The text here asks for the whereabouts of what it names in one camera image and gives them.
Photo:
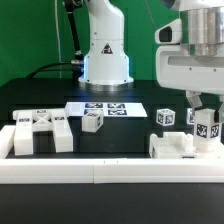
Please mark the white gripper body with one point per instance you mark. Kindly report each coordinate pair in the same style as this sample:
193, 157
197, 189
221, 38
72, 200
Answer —
176, 69

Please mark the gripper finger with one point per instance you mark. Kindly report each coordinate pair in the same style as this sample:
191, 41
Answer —
221, 109
194, 100

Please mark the white chair seat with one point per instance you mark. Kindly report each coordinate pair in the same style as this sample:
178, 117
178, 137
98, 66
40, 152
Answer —
172, 145

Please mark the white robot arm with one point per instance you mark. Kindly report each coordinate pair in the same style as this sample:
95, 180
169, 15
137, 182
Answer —
106, 63

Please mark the white tagged cube far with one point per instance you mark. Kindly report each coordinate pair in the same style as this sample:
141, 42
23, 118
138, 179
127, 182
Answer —
190, 117

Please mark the white tagged cube nut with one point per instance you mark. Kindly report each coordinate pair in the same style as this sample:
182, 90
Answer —
165, 117

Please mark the white U-shaped fence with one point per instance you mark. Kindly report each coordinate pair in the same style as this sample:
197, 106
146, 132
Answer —
96, 171

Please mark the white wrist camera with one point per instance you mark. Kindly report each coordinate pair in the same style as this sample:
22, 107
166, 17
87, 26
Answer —
170, 33

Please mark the white marker base plate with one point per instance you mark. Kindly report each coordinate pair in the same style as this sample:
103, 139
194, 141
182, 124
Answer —
122, 109

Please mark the white chair back frame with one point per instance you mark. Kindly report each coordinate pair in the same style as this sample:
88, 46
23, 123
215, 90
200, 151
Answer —
41, 120

